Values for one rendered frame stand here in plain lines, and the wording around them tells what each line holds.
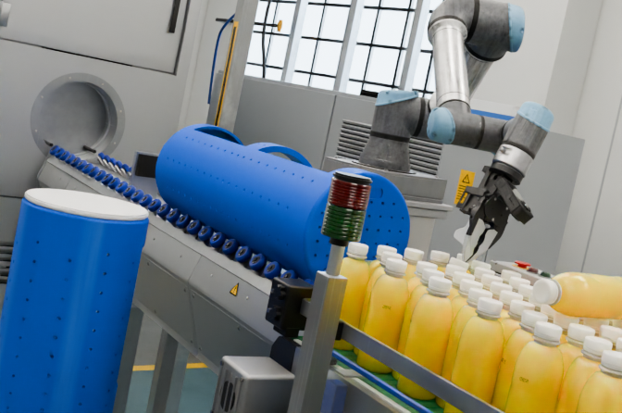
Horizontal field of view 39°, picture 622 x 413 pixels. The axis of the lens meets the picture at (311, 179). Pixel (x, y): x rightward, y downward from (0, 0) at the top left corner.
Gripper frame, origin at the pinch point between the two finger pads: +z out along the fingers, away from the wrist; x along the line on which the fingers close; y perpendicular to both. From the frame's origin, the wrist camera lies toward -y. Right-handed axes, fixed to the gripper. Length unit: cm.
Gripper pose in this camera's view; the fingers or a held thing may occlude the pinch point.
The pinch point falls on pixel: (469, 257)
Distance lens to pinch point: 182.4
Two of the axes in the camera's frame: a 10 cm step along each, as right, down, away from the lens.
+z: -4.9, 8.6, -1.6
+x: -7.1, -4.9, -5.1
